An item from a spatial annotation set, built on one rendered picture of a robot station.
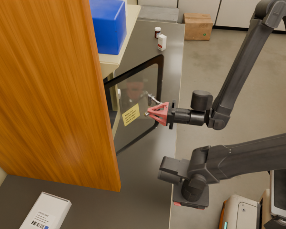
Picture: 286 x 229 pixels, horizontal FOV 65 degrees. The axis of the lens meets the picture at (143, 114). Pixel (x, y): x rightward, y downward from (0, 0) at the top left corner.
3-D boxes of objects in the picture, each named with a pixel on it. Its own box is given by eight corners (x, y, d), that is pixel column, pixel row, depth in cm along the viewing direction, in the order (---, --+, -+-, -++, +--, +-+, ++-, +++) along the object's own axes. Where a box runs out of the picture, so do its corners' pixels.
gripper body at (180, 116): (171, 98, 81) (191, 101, 81) (168, 116, 89) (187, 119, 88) (170, 111, 77) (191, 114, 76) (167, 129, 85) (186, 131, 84)
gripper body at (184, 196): (173, 181, 69) (176, 170, 63) (207, 186, 68) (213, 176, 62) (172, 202, 65) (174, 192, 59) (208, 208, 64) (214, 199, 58)
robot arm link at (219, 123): (224, 129, 79) (217, 119, 86) (231, 99, 74) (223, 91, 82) (189, 127, 79) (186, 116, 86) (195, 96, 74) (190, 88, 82)
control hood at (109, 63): (80, 90, 61) (71, 59, 53) (110, 30, 82) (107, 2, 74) (121, 95, 60) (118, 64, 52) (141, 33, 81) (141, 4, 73)
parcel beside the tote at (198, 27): (182, 40, 340) (184, 22, 318) (180, 29, 361) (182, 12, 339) (209, 41, 338) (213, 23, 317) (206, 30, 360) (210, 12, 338)
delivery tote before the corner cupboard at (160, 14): (135, 38, 344) (134, 17, 319) (141, 24, 371) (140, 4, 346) (174, 42, 337) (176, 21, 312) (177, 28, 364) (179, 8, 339)
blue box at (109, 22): (79, 52, 55) (70, 16, 48) (91, 31, 62) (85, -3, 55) (118, 55, 54) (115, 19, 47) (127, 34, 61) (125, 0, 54)
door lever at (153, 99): (137, 111, 86) (137, 106, 84) (155, 99, 90) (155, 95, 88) (146, 119, 83) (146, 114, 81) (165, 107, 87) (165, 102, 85)
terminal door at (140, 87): (104, 162, 93) (86, 92, 63) (157, 125, 106) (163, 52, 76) (105, 164, 93) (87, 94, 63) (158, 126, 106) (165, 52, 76)
